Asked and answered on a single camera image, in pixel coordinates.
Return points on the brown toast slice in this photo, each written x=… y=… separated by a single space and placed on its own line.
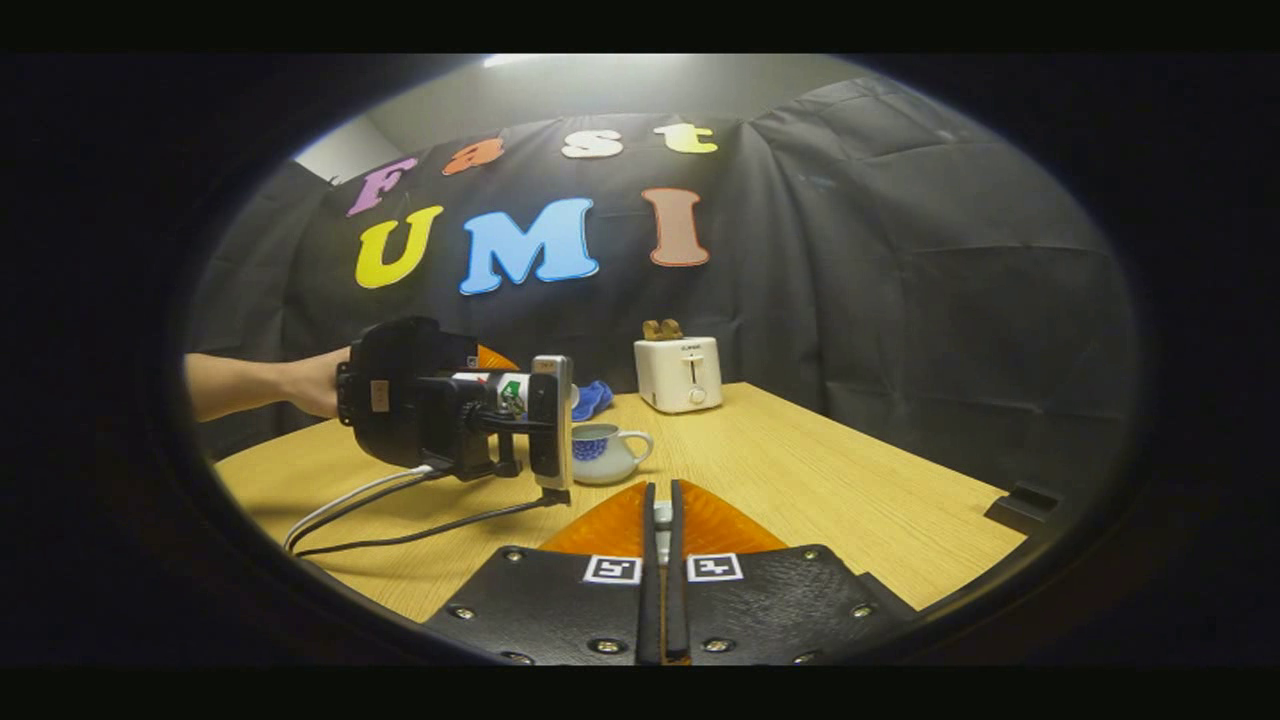
x=672 y=329
x=652 y=330

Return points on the white water bottle green label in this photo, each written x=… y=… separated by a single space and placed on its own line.
x=512 y=392

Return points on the black plastic stand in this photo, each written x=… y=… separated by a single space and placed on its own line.
x=1022 y=508

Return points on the black backdrop cloth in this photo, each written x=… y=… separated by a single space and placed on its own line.
x=900 y=280

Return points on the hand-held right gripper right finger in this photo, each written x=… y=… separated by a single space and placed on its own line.
x=677 y=600

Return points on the white blue teacup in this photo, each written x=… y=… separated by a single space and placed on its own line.
x=605 y=460

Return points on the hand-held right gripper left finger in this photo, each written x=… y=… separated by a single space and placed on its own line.
x=650 y=600

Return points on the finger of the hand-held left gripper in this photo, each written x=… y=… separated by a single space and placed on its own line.
x=495 y=360

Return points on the white toaster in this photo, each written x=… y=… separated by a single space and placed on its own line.
x=678 y=375

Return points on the blue towel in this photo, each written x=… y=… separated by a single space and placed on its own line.
x=595 y=398

